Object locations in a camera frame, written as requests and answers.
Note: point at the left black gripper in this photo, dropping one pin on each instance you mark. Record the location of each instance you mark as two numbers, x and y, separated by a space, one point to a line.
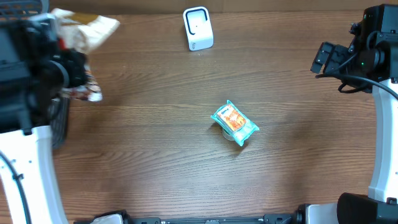
69 58

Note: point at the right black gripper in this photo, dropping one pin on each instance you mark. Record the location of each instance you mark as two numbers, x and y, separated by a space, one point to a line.
334 56

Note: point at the beige snack bag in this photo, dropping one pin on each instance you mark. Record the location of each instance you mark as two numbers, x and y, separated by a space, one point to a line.
84 33

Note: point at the teal wet wipes pack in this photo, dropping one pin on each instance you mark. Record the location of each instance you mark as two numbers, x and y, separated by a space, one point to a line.
242 134

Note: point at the red snack bar packet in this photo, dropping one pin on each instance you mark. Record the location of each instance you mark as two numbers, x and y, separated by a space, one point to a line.
61 44

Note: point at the orange small box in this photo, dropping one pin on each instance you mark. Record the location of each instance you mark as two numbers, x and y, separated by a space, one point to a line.
231 117

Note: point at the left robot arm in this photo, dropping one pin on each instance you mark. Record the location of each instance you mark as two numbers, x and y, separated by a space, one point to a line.
35 68

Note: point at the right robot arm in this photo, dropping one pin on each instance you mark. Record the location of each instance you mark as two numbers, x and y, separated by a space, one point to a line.
368 65

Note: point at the white barcode scanner stand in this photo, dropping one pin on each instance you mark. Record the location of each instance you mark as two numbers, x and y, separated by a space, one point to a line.
198 28

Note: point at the grey plastic mesh basket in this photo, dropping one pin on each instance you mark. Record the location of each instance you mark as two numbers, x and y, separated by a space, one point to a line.
23 9

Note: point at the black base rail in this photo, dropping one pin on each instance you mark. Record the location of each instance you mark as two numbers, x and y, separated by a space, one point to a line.
127 219

